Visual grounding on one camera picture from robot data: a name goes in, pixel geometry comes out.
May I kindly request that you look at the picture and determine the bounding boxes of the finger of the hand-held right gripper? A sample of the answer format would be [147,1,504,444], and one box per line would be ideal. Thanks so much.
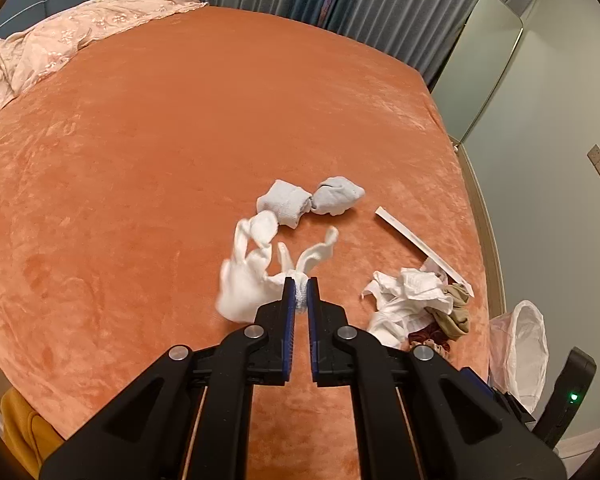
[490,386,536,428]

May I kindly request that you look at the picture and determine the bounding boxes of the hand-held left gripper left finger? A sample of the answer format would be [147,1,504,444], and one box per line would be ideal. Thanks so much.
[39,276,297,480]

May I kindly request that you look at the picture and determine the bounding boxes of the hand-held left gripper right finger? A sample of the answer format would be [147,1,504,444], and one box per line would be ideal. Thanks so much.
[306,277,567,480]

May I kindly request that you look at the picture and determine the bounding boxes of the trash bin with white bag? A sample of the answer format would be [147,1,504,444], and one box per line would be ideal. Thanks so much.
[489,300,550,413]

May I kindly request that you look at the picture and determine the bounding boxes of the white sock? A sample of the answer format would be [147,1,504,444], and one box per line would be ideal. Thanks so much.
[216,210,340,322]

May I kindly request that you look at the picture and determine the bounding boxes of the long white toothbrush packet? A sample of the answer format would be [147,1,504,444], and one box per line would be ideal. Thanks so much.
[375,206,475,297]

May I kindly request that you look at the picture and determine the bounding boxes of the beige cloth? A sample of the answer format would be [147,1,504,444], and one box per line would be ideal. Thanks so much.
[432,282,472,338]

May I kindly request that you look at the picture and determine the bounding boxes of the rolled grey sock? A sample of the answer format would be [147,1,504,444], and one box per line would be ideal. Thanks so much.
[310,176,366,217]
[256,179,315,230]

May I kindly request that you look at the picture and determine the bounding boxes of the dark red scrunchie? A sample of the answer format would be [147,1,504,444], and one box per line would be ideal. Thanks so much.
[407,325,453,356]

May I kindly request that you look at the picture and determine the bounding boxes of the orange plush blanket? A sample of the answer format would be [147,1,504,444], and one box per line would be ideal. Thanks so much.
[0,6,491,480]

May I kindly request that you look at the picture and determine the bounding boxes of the yellow cloth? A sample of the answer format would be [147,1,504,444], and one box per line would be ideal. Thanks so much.
[0,387,66,478]

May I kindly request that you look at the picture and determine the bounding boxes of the full-length mirror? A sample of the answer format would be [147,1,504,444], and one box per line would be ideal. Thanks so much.
[430,0,524,143]

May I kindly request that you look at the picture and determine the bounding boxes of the grey curtain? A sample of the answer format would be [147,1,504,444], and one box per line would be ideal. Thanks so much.
[175,0,531,86]

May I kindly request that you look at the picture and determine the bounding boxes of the pink floral quilt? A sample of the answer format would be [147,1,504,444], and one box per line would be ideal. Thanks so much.
[0,0,210,133]

